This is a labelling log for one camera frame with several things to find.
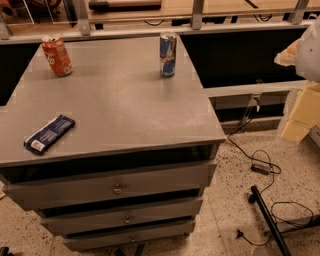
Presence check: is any grey drawer cabinet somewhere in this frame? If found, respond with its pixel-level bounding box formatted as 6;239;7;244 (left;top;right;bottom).
0;37;225;239

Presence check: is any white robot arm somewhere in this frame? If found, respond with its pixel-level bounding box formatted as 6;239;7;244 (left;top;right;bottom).
274;17;320;143

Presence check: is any orange coke can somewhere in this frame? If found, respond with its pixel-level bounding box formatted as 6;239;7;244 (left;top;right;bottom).
41;36;73;77

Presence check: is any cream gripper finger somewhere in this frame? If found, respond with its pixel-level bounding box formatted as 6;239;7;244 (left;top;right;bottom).
280;83;320;144
274;39;299;66

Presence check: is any bottom grey drawer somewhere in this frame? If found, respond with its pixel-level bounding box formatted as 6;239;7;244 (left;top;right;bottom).
63;219;195;251

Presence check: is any dark blue snack bar wrapper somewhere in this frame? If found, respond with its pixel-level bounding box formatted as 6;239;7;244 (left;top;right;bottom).
24;115;75;155

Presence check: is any black power adapter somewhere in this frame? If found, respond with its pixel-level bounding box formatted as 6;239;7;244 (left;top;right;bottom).
251;164;270;175

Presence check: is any blue silver redbull can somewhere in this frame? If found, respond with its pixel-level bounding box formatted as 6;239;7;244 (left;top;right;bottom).
160;32;177;77

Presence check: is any grey drawer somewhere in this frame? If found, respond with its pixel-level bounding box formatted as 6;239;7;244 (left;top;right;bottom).
63;219;195;251
4;160;216;211
41;197;203;235

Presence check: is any middle grey drawer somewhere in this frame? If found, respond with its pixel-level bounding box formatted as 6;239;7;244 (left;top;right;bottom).
41;197;203;235

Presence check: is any grey metal railing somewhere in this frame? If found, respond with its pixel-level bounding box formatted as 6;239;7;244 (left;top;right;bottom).
0;0;320;45

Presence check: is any top grey drawer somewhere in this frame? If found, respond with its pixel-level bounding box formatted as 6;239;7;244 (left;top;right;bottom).
4;160;216;211

